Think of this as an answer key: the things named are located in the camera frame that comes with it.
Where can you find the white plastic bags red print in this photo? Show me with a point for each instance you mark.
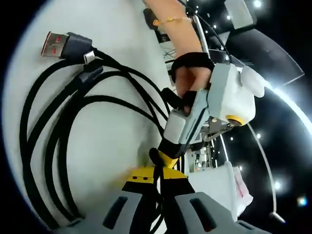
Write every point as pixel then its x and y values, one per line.
pixel 242 190

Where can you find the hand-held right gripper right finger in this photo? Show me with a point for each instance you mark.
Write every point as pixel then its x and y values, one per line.
pixel 195 214

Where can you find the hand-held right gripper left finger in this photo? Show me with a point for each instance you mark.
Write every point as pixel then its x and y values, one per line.
pixel 117 209

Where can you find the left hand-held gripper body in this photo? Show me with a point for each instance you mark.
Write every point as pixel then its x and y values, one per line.
pixel 234 97

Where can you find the white storage bin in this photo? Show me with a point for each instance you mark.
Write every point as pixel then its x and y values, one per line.
pixel 214 185

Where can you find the person's left hand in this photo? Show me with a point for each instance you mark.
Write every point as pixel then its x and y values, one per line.
pixel 192 78

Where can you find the white ceiling-mounted box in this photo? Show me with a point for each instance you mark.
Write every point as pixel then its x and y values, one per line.
pixel 240 14

